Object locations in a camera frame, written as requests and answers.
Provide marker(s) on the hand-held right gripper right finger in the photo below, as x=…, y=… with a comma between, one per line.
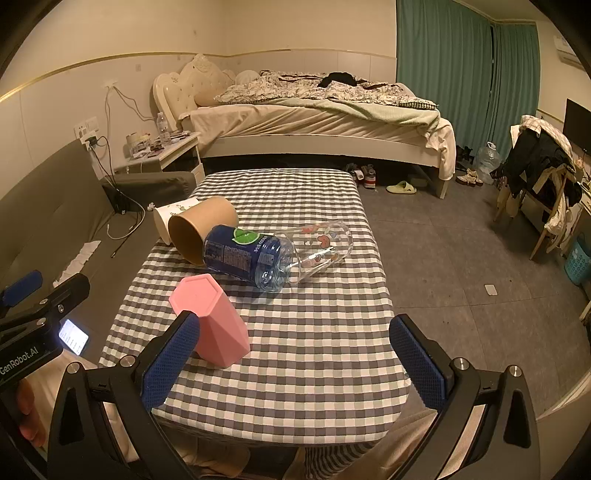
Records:
x=418, y=364

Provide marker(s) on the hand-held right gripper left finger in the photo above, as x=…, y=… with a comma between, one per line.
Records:
x=170, y=362

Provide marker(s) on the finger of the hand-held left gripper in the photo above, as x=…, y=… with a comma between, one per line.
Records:
x=21, y=285
x=69, y=290

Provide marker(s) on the pink faceted cup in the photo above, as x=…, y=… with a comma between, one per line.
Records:
x=217, y=318

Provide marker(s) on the white paper cup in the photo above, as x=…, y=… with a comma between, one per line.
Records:
x=164, y=221

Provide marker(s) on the blue label plastic bottle cup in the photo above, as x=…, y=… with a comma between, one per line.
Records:
x=240, y=256

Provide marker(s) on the brown paper cup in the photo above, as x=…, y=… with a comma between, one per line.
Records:
x=207, y=221

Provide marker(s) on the clear printed glass cup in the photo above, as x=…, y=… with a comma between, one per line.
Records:
x=323, y=251

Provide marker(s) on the person's left hand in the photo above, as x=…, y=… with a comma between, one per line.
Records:
x=33, y=429

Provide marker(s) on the white tissue paper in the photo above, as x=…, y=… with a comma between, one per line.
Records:
x=77, y=259

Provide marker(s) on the lit smartphone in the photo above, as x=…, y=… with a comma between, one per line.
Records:
x=74, y=338

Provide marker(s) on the grey sofa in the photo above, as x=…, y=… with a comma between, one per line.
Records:
x=51, y=217

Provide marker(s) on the white paper scrap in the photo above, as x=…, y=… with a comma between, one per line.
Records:
x=491, y=289

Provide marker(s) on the grey checked tablecloth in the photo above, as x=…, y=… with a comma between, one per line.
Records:
x=304, y=332

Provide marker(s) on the white nightstand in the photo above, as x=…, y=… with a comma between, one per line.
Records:
x=161, y=159

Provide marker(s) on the white round container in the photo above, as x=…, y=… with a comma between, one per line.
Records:
x=137, y=144

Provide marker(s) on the green slipper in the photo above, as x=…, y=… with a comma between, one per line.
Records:
x=400, y=187

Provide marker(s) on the wooden chair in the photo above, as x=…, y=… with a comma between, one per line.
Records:
x=547, y=230

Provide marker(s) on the clear water bottle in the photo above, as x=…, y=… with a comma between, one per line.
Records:
x=162, y=129

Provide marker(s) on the teal laundry basket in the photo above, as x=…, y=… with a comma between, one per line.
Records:
x=579, y=261

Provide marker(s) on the beige shoes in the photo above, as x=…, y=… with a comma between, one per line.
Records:
x=468, y=177

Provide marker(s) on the grey sneakers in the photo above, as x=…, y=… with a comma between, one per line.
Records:
x=364, y=175

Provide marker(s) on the large clear water jug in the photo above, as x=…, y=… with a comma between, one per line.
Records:
x=488, y=159

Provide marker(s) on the beige pillow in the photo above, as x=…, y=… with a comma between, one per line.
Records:
x=207, y=98

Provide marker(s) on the pile of dark clothes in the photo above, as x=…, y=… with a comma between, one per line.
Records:
x=535, y=157

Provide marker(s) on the cream bed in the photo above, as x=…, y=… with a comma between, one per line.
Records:
x=323, y=134

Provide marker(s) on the pale green blanket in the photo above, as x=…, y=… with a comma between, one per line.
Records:
x=378, y=113

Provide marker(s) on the black television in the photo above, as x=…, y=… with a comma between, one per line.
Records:
x=578, y=122

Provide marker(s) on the black clothing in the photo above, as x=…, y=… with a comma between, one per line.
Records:
x=339, y=80

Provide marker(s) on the patterned quilt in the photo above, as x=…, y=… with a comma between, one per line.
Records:
x=286, y=87

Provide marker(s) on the green curtain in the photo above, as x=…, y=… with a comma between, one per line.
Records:
x=515, y=69
x=438, y=46

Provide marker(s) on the white air conditioner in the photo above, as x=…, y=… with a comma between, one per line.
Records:
x=568, y=51

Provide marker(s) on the white wall socket panel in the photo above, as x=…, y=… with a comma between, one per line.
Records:
x=86, y=127

